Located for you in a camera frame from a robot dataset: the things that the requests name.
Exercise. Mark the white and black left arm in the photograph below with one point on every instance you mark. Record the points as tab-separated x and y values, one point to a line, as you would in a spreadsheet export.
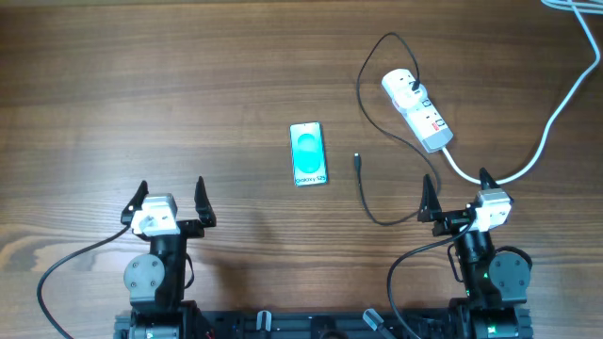
157	280

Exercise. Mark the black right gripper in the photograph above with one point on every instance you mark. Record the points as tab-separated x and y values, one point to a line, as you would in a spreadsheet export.
431	211

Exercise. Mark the blue-screen Galaxy S25 smartphone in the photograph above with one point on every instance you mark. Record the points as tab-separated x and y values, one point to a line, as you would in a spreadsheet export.
308	154

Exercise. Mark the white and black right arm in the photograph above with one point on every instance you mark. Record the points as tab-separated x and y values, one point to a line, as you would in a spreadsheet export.
495	279

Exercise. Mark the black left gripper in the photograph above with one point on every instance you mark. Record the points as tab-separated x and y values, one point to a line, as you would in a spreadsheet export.
193	228

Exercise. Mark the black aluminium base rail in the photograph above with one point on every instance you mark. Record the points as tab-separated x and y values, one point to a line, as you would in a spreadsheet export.
423	323

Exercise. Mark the white USB charger plug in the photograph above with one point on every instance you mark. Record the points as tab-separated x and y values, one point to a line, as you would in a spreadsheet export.
407	97

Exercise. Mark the white power strip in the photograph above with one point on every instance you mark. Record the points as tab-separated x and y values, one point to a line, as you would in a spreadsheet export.
424	120

